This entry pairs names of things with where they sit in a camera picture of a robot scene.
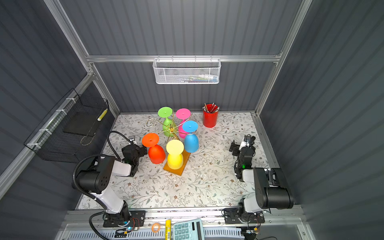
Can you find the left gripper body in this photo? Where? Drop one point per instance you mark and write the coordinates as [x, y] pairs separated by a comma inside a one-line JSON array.
[[140, 150]]

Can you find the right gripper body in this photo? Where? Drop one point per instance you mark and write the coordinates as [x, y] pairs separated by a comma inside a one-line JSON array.
[[237, 148]]

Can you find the gold rack with wooden base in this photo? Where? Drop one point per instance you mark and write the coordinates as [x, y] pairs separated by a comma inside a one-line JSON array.
[[175, 136]]

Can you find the pink wine glass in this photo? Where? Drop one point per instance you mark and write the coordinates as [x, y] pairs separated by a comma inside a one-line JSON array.
[[184, 115]]

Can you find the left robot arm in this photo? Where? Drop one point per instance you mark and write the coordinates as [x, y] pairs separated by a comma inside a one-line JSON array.
[[92, 175]]

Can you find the red-orange wine glass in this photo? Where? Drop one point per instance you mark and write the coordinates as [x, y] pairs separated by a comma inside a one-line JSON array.
[[156, 152]]

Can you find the yellow wine glass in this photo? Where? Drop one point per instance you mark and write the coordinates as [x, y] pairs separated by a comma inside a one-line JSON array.
[[175, 150]]

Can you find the green wine glass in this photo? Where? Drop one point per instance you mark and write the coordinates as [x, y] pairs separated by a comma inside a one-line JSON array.
[[166, 112]]

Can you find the blue wine glass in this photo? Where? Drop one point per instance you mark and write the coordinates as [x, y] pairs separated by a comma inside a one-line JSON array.
[[191, 140]]

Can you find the red pen cup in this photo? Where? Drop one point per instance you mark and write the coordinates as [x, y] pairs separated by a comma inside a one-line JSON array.
[[210, 115]]

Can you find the orange rubber band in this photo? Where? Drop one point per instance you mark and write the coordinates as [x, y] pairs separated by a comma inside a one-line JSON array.
[[156, 227]]

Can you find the yellow glue stick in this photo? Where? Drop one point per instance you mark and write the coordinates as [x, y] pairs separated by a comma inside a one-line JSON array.
[[168, 230]]

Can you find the calculator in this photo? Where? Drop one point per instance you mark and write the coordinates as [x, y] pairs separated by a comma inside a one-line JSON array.
[[188, 230]]

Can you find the black wire basket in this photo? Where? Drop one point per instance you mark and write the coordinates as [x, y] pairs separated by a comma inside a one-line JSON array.
[[73, 131]]

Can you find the white wire mesh basket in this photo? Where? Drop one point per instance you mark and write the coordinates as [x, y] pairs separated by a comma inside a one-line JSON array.
[[194, 72]]

